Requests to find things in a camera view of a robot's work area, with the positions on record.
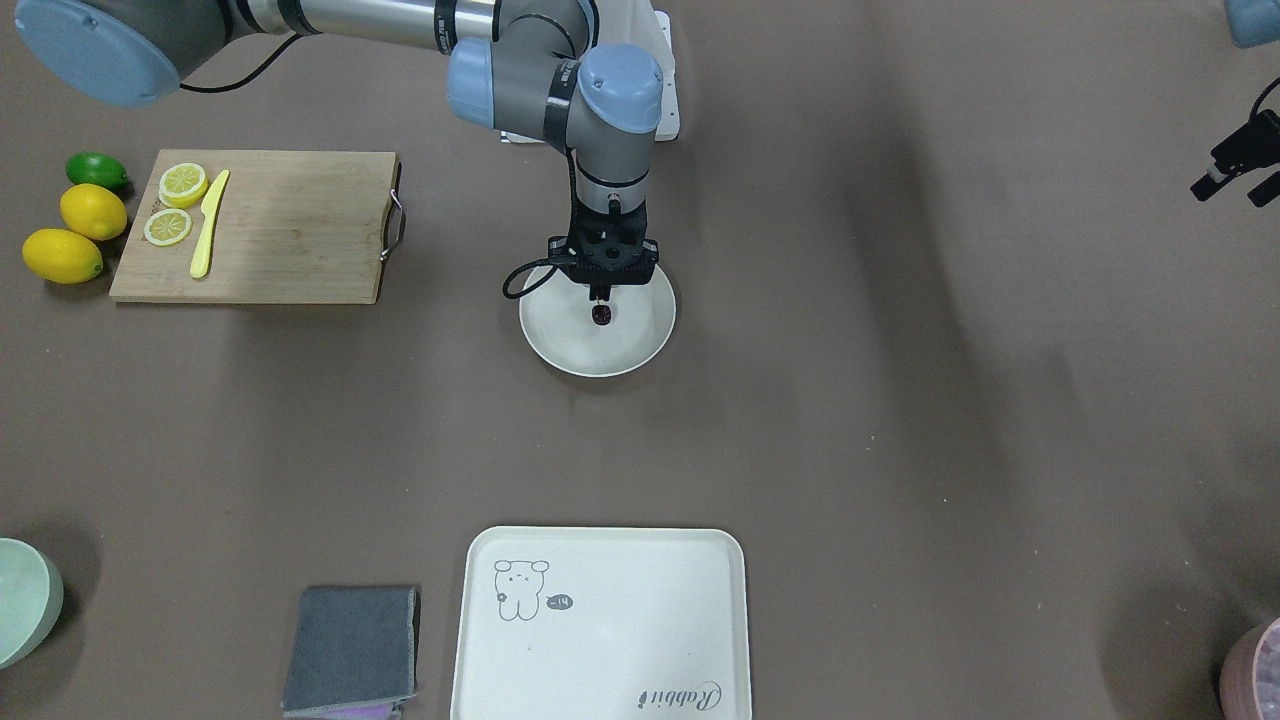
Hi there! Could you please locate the cream rabbit tray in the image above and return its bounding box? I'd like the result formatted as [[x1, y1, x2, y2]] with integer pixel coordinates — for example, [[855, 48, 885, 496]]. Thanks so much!
[[451, 527, 753, 719]]

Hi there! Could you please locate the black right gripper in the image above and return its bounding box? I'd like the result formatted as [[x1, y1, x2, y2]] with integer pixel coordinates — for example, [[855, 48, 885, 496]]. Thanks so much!
[[547, 199, 659, 304]]

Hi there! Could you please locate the yellow lemon near lime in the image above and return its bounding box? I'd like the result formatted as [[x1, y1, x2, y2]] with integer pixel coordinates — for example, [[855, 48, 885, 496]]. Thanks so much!
[[59, 183, 129, 242]]

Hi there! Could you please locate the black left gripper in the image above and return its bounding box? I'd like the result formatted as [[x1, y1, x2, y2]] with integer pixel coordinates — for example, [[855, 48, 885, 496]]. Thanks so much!
[[1190, 110, 1280, 208]]

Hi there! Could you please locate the yellow plastic knife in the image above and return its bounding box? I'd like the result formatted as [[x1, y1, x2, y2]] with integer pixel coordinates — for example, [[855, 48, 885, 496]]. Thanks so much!
[[189, 169, 230, 281]]

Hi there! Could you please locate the bamboo cutting board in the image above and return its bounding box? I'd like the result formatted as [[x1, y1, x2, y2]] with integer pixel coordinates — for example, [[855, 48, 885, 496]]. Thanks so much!
[[110, 149, 404, 305]]

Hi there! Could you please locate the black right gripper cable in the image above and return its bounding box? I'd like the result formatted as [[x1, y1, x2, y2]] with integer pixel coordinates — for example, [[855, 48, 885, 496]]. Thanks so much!
[[502, 150, 581, 301]]

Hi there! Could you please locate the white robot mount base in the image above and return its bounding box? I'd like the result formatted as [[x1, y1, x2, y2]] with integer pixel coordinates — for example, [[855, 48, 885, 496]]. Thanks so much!
[[447, 1, 680, 143]]

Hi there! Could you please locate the pink bowl with ice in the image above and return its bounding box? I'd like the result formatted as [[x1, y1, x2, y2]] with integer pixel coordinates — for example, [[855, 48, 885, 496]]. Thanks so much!
[[1219, 619, 1279, 719]]

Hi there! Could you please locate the green lime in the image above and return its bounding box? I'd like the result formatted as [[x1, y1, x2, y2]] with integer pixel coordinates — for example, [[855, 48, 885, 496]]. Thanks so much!
[[64, 151, 131, 192]]

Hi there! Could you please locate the mint green bowl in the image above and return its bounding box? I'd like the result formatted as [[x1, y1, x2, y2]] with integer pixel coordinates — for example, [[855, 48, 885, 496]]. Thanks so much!
[[1, 538, 64, 669]]

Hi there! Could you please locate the lemon slice near lime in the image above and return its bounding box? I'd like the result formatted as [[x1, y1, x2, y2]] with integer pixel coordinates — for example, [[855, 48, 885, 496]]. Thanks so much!
[[157, 161, 210, 209]]

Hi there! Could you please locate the cream round plate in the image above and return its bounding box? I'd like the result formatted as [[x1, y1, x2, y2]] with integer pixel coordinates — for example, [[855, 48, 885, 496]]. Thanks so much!
[[518, 268, 677, 378]]

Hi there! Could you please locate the yellow lemon outer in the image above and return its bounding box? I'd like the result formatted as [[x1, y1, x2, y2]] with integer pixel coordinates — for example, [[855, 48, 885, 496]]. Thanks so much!
[[20, 228, 105, 284]]

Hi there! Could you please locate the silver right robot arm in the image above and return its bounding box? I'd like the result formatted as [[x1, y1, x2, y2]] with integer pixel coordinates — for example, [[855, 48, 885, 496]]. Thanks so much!
[[14, 1, 675, 304]]

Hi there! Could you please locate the grey folded cloth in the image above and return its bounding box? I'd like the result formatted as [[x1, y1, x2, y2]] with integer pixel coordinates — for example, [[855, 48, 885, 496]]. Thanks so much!
[[282, 585, 419, 719]]

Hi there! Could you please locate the lemon slice near lemons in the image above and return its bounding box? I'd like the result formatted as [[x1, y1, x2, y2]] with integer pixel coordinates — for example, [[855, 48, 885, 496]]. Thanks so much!
[[143, 208, 195, 247]]

